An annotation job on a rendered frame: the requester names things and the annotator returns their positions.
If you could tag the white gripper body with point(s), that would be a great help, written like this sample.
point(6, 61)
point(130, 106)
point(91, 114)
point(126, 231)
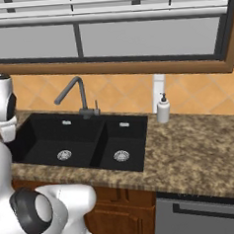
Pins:
point(7, 130)

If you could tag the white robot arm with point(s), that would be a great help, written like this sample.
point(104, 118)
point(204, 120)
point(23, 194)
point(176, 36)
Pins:
point(16, 208)

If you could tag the black double sink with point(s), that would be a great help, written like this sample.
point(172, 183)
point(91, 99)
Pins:
point(81, 143)

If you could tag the grey sink tap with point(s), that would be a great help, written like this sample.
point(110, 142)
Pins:
point(83, 105)

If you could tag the brown wooden cupboard door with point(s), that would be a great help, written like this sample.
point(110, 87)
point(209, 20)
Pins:
point(119, 221)

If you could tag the window with white blinds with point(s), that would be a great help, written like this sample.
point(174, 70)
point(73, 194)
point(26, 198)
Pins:
point(116, 26)

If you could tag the white soap dispenser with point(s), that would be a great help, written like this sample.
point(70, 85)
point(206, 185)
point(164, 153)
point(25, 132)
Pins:
point(163, 110)

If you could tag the grey dishwasher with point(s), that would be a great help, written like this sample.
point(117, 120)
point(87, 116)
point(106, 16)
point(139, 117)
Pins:
point(201, 217)

